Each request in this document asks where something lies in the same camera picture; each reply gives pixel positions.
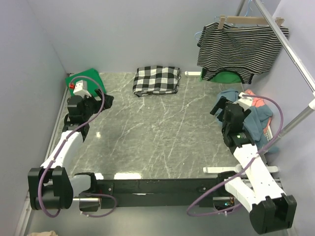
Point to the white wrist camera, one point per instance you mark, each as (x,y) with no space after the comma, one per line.
(79,88)
(244,101)

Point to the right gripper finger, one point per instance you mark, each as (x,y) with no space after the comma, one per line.
(220,117)
(219,105)

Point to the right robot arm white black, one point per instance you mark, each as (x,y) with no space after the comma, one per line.
(269,207)

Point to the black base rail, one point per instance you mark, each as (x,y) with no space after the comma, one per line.
(153,192)

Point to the green garment under striped shirt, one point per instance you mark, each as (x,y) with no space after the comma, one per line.
(223,77)

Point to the wooden clip hanger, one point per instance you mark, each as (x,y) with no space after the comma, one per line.
(244,20)

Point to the aluminium frame rail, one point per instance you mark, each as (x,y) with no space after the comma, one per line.
(35,173)

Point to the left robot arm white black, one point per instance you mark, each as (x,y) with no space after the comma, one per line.
(50,187)

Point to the coral pink shirt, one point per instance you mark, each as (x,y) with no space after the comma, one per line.
(257,102)

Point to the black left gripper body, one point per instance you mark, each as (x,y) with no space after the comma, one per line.
(97,101)

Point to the blue t shirt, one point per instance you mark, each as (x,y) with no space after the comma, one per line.
(255,122)

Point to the white laundry basket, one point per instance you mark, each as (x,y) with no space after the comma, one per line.
(267,134)

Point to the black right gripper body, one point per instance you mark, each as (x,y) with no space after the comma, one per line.
(222,108)

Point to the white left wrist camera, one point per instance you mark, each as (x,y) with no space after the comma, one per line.
(79,88)

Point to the folded black white checkered shirt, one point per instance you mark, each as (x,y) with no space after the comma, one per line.
(156,80)

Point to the black white striped shirt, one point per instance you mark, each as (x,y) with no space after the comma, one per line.
(245,51)

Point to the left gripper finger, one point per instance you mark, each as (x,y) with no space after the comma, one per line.
(108,101)
(100,94)

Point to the silver clothes rack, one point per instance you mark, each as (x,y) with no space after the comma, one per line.
(274,24)

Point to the beige cloth at bottom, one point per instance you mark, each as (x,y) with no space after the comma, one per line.
(45,233)

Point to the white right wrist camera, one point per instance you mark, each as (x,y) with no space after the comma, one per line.
(244,101)

